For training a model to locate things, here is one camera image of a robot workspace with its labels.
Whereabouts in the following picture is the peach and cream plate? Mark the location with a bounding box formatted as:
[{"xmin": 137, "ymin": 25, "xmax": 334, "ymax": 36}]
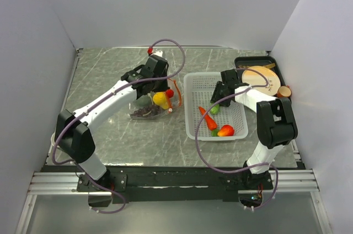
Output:
[{"xmin": 241, "ymin": 65, "xmax": 281, "ymax": 97}]

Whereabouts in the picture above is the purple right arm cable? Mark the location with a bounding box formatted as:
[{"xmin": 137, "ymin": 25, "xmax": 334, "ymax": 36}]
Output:
[{"xmin": 194, "ymin": 67, "xmax": 280, "ymax": 214}]

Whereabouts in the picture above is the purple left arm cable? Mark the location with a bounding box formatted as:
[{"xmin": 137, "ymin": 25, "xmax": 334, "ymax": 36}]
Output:
[{"xmin": 52, "ymin": 38, "xmax": 185, "ymax": 166}]

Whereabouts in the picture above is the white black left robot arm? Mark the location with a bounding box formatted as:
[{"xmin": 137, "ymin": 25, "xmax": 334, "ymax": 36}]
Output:
[{"xmin": 53, "ymin": 49, "xmax": 169, "ymax": 191}]

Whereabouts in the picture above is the red orange mango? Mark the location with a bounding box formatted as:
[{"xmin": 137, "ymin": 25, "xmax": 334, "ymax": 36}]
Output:
[{"xmin": 165, "ymin": 89, "xmax": 174, "ymax": 98}]

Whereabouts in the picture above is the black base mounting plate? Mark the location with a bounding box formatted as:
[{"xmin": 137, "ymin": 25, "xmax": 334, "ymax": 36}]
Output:
[{"xmin": 41, "ymin": 165, "xmax": 312, "ymax": 208}]

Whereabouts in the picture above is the white plastic perforated basket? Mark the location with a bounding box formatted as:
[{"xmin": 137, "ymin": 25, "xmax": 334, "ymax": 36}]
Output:
[{"xmin": 184, "ymin": 72, "xmax": 248, "ymax": 142}]

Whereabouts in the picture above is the brown ceramic cup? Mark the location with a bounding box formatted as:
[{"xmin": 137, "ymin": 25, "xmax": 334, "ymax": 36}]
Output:
[{"xmin": 276, "ymin": 86, "xmax": 292, "ymax": 98}]

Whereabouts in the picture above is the yellow bell pepper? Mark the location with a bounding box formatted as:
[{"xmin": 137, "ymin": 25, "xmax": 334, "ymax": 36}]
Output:
[{"xmin": 152, "ymin": 92, "xmax": 172, "ymax": 110}]

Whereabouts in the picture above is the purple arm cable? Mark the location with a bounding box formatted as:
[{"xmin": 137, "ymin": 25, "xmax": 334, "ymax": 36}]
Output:
[
  {"xmin": 194, "ymin": 67, "xmax": 280, "ymax": 214},
  {"xmin": 52, "ymin": 38, "xmax": 185, "ymax": 166}
]

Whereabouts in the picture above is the gold knife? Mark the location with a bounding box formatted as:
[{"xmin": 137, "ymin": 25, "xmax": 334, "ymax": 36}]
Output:
[{"xmin": 265, "ymin": 63, "xmax": 276, "ymax": 69}]

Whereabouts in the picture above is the black rectangular tray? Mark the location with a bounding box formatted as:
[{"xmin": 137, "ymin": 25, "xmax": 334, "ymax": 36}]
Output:
[{"xmin": 234, "ymin": 56, "xmax": 288, "ymax": 97}]

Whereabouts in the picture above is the green bitter gourd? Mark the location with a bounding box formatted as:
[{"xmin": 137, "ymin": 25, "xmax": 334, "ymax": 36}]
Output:
[{"xmin": 210, "ymin": 104, "xmax": 220, "ymax": 115}]

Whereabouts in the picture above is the dark purple grape bunch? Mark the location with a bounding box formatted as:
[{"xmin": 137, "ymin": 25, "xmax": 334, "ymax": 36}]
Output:
[{"xmin": 130, "ymin": 105, "xmax": 162, "ymax": 119}]

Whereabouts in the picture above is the clear zip top bag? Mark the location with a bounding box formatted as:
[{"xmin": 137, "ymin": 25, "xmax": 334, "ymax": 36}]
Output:
[{"xmin": 129, "ymin": 79, "xmax": 182, "ymax": 120}]

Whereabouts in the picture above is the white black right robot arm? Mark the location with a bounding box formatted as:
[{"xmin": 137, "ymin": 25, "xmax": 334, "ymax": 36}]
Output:
[{"xmin": 211, "ymin": 68, "xmax": 298, "ymax": 189}]

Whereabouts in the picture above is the aluminium frame rail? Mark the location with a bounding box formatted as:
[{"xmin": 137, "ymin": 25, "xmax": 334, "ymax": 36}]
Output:
[{"xmin": 27, "ymin": 170, "xmax": 319, "ymax": 195}]

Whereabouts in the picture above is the orange carrot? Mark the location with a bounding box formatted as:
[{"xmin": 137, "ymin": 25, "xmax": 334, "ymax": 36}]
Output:
[{"xmin": 199, "ymin": 107, "xmax": 218, "ymax": 131}]

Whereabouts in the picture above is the green netted melon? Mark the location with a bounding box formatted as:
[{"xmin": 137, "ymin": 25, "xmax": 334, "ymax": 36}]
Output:
[{"xmin": 136, "ymin": 93, "xmax": 153, "ymax": 107}]

